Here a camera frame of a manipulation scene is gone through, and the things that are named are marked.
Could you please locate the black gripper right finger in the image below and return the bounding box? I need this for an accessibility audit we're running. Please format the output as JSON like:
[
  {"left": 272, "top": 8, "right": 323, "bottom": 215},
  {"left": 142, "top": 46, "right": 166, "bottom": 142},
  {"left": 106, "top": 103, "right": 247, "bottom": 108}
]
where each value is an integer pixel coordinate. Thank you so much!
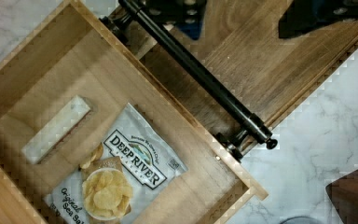
[{"left": 278, "top": 0, "right": 358, "bottom": 39}]

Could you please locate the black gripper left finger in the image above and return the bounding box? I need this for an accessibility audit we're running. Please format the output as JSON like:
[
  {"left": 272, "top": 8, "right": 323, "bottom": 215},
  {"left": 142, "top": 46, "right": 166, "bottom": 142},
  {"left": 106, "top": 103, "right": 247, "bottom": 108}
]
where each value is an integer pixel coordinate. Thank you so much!
[{"left": 141, "top": 0, "right": 207, "bottom": 40}]

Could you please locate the light wooden drawer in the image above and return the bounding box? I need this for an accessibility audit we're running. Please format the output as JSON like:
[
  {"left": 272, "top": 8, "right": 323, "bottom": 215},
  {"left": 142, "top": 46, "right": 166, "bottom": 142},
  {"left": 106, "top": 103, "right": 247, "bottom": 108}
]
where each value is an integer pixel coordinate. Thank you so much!
[{"left": 0, "top": 0, "right": 269, "bottom": 224}]

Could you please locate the Deep River chips bag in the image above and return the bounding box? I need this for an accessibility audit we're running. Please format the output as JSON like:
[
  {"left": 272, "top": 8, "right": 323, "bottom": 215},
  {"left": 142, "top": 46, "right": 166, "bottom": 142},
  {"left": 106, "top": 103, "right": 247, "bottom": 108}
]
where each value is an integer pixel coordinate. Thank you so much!
[{"left": 45, "top": 105, "right": 187, "bottom": 224}]

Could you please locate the dark wooden box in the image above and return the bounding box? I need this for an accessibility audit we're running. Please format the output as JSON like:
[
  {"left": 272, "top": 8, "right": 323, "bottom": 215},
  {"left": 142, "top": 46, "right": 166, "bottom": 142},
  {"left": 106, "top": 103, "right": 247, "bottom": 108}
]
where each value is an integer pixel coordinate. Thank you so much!
[{"left": 325, "top": 169, "right": 358, "bottom": 224}]

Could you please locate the black drawer handle bar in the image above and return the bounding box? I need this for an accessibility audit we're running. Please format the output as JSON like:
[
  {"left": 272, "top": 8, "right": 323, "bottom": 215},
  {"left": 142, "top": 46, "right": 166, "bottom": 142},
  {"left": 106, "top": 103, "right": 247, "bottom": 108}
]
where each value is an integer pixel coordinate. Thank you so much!
[{"left": 101, "top": 0, "right": 278, "bottom": 161}]

